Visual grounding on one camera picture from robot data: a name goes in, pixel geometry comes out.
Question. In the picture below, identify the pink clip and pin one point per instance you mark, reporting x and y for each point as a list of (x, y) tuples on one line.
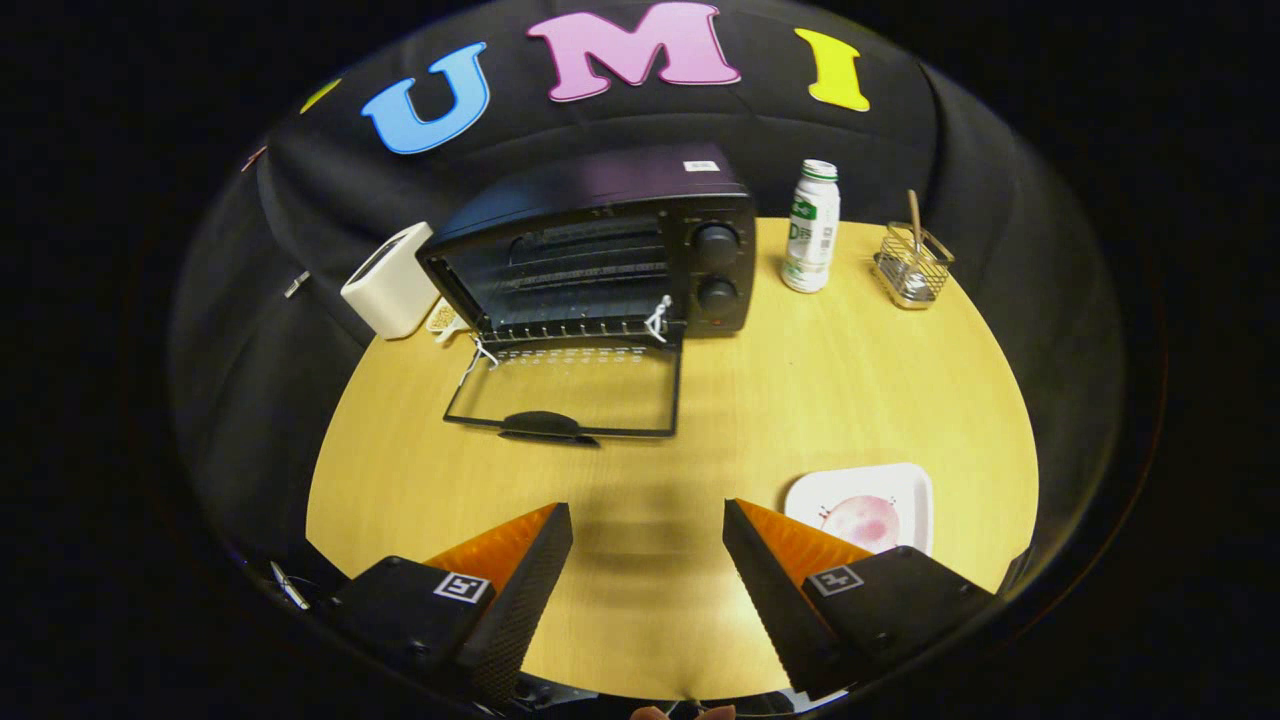
[(252, 157)]

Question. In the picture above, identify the silver metal clip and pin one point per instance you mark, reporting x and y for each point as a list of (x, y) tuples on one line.
[(288, 585), (297, 284)]

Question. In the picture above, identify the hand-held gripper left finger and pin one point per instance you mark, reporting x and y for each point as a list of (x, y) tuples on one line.
[(525, 600)]

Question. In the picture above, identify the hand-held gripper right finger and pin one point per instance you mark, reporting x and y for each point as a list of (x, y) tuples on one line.
[(770, 600)]

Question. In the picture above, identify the pink ham slice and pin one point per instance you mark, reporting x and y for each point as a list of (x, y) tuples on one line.
[(860, 522)]

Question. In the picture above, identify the black toaster oven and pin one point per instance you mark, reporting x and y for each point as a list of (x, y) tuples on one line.
[(600, 190)]

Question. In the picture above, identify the white bread toaster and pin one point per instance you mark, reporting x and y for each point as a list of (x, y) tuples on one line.
[(390, 290)]

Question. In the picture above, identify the small dish of beans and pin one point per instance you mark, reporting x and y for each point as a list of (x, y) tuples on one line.
[(440, 318)]

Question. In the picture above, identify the white green drink bottle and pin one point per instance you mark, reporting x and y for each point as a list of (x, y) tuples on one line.
[(812, 240)]

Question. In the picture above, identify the black backdrop cloth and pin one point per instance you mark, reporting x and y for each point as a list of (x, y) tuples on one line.
[(1000, 180)]

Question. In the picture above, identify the wooden stick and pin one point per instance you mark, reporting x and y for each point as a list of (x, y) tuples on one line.
[(914, 215)]

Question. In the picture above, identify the white square plate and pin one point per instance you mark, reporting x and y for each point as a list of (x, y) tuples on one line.
[(900, 485)]

